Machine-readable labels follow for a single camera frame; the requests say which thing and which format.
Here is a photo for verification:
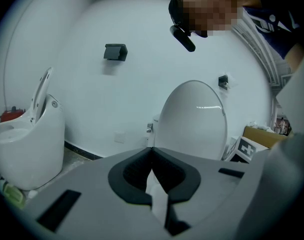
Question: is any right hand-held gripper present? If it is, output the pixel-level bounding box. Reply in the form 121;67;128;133
225;135;258;164

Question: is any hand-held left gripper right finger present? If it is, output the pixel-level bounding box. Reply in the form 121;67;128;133
151;146;252;240

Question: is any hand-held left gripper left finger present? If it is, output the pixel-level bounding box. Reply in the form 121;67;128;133
21;146;167;240

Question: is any person's right forearm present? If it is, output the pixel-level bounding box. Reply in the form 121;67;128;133
285;43;304;75

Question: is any white toilet lid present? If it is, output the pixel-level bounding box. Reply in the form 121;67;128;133
154;80;229;162

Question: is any egg-shaped white toilet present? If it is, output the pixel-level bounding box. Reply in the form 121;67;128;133
0;93;65;191

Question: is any open cardboard box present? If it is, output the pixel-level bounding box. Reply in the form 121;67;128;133
243;125;289;149

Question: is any black holder with white paper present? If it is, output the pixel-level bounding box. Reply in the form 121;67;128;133
218;71;239;91

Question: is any pale green brush holder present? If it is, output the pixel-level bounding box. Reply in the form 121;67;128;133
0;178;26;210

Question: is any red machine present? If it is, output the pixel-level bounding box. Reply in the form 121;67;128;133
0;106;26;124

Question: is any navy shirt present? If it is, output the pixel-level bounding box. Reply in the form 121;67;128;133
241;0;304;60

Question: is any person's head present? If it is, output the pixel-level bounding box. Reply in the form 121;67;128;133
168;0;245;39

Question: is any black head camera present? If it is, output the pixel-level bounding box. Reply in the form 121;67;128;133
169;25;196;53

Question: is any black wall paper holder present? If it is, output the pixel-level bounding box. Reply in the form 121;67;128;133
103;43;128;62

